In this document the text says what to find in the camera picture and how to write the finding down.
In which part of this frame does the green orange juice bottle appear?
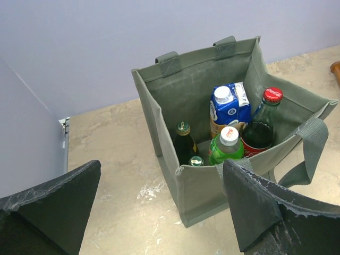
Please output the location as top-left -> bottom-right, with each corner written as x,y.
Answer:
208,126 -> 244,165

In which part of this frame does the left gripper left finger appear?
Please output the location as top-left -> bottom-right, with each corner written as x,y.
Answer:
1,160 -> 101,254

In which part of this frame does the orange wooden rack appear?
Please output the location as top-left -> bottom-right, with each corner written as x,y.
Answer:
330,61 -> 340,87

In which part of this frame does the green glass bottle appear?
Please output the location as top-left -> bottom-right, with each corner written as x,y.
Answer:
189,155 -> 205,167
174,121 -> 199,165

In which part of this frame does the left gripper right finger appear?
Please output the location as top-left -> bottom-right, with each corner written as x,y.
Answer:
223,160 -> 339,254

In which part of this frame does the aluminium frame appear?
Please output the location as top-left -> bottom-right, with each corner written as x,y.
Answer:
59,117 -> 70,173

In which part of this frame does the blue juice carton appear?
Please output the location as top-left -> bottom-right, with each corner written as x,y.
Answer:
209,82 -> 251,138

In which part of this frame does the cola glass bottle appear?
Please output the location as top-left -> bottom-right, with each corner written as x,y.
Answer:
241,87 -> 283,157

